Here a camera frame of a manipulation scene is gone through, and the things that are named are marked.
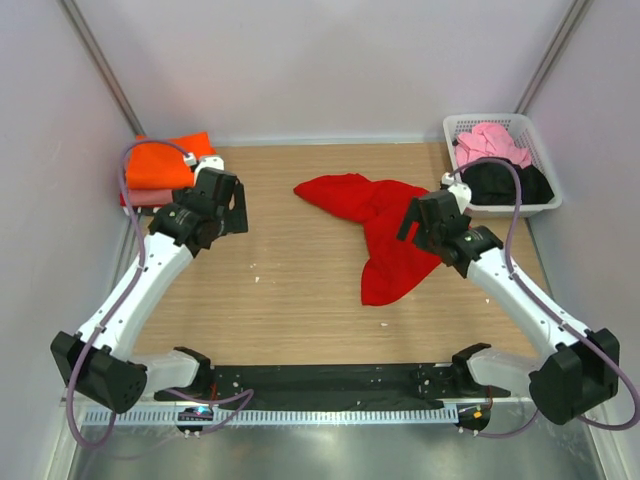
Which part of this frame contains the folded orange t shirt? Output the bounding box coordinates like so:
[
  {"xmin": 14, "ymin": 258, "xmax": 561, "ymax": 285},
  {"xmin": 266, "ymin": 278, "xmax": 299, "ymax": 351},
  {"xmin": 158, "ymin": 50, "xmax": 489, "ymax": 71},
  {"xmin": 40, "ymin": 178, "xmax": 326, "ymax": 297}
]
[{"xmin": 126, "ymin": 132, "xmax": 216, "ymax": 190}]

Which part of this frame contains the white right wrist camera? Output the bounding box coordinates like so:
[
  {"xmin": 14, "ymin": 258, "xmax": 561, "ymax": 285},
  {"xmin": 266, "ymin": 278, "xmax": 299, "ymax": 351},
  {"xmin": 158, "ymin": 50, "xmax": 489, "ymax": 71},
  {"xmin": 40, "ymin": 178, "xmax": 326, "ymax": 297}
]
[{"xmin": 440, "ymin": 173, "xmax": 472, "ymax": 214}]

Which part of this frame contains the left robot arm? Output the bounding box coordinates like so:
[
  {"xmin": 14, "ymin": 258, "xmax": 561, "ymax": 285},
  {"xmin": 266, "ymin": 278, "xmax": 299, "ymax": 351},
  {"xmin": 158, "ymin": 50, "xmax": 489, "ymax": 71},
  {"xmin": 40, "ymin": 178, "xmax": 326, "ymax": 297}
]
[{"xmin": 50, "ymin": 167, "xmax": 248, "ymax": 414}]

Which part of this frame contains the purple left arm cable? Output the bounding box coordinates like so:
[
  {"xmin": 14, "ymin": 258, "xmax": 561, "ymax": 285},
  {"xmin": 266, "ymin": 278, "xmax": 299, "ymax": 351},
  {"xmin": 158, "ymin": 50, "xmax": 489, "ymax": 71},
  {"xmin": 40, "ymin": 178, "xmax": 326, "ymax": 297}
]
[{"xmin": 64, "ymin": 139, "xmax": 196, "ymax": 459}]

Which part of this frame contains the aluminium rail frame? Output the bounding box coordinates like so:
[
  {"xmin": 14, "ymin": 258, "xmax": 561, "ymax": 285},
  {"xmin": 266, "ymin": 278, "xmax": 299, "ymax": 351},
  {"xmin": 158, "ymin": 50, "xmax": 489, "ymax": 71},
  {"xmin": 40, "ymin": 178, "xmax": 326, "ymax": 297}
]
[{"xmin": 499, "ymin": 359, "xmax": 609, "ymax": 402}]

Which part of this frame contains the white plastic laundry basket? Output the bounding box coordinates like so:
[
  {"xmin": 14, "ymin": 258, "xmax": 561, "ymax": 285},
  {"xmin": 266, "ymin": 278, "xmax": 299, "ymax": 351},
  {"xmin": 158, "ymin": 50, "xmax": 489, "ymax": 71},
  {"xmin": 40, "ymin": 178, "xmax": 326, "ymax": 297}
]
[{"xmin": 442, "ymin": 113, "xmax": 563, "ymax": 218}]

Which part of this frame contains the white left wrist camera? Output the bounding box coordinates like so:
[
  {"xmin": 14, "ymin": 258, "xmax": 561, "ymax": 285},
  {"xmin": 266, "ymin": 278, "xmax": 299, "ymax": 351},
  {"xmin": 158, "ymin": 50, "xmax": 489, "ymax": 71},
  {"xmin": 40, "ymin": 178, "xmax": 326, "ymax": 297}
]
[{"xmin": 183, "ymin": 153, "xmax": 225, "ymax": 174}]

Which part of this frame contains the black t shirt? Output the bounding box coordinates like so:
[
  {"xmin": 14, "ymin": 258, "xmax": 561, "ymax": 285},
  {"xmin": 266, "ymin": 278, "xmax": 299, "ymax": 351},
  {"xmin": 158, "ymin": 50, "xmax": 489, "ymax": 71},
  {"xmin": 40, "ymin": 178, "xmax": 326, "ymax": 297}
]
[{"xmin": 461, "ymin": 160, "xmax": 554, "ymax": 206}]

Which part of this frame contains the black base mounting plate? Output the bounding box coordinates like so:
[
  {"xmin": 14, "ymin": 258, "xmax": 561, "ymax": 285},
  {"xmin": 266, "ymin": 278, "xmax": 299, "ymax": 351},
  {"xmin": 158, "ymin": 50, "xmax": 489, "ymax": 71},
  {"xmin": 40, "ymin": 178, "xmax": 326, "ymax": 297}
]
[{"xmin": 153, "ymin": 360, "xmax": 512, "ymax": 404}]

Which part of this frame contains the slotted white cable duct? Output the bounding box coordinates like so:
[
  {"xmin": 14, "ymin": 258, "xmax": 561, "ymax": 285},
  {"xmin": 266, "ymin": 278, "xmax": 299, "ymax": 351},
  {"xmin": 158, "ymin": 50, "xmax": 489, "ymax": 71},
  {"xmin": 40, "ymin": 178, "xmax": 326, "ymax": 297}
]
[{"xmin": 79, "ymin": 405, "xmax": 460, "ymax": 427}]

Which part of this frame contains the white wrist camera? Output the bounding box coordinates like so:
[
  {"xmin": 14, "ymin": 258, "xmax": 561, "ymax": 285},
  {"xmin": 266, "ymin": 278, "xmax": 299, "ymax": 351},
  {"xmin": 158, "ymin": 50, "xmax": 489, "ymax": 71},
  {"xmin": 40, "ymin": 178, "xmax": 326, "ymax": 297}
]
[
  {"xmin": 440, "ymin": 173, "xmax": 472, "ymax": 214},
  {"xmin": 183, "ymin": 153, "xmax": 225, "ymax": 174}
]

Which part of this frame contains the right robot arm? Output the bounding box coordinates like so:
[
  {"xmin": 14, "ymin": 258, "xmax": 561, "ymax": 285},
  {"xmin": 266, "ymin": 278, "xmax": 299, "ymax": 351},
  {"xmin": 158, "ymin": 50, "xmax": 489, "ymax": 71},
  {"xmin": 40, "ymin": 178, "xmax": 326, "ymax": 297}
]
[{"xmin": 397, "ymin": 189, "xmax": 620, "ymax": 425}]

